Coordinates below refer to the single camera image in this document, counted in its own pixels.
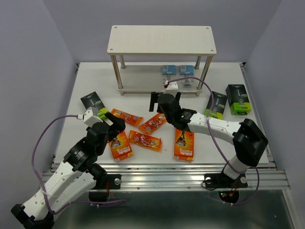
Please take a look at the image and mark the orange BIC razor bag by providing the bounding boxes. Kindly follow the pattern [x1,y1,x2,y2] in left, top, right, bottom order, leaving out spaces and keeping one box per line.
[111,109,143,126]
[139,113,166,135]
[128,130,162,152]

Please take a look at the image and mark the blue clear razor blister pack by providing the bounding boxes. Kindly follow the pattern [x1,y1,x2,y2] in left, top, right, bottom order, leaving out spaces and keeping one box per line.
[161,65,176,84]

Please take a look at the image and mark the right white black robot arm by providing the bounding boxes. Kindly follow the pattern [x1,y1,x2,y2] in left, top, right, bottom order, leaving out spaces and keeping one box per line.
[149,92,268,186]

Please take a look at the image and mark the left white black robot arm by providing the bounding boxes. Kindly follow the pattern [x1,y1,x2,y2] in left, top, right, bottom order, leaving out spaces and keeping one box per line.
[11,109,125,229]

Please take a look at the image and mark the white two-tier shelf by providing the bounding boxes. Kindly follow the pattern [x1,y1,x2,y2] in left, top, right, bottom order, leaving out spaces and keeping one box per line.
[107,25,217,95]

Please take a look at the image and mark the left orange Gillette Fusion pack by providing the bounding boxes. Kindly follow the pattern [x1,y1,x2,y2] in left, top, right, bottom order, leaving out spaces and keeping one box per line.
[109,131,133,162]

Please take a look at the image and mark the orange gillette fusion pack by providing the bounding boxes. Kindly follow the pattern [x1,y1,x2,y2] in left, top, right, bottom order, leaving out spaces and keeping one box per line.
[173,129,194,162]
[109,131,133,162]

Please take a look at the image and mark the left black green razor box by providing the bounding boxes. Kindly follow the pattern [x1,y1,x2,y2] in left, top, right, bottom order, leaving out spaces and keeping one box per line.
[81,92,108,120]

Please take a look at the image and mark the right orange Gillette Fusion pack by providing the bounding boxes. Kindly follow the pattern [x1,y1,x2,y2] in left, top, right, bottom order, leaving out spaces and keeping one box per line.
[173,129,194,162]

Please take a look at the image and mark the far right black green box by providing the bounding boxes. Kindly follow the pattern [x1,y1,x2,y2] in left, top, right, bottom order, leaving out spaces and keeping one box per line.
[226,84,252,115]

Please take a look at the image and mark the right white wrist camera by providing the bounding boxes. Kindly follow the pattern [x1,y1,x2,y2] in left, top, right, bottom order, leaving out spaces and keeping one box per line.
[164,81,178,97]

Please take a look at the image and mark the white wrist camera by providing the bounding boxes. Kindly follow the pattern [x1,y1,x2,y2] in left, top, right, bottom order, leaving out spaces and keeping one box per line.
[164,81,178,97]
[77,107,103,127]

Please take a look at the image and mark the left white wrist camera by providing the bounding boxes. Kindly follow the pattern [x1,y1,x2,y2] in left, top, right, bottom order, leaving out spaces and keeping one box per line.
[77,107,103,127]

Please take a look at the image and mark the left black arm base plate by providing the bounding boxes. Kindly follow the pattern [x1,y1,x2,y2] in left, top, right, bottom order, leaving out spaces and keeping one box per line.
[92,174,122,190]

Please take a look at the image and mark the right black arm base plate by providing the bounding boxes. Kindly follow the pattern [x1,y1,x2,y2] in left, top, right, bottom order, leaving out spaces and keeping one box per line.
[201,173,248,190]

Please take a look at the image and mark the aluminium rail frame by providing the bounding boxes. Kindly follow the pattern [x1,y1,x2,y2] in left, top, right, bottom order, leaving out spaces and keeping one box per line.
[42,62,290,192]

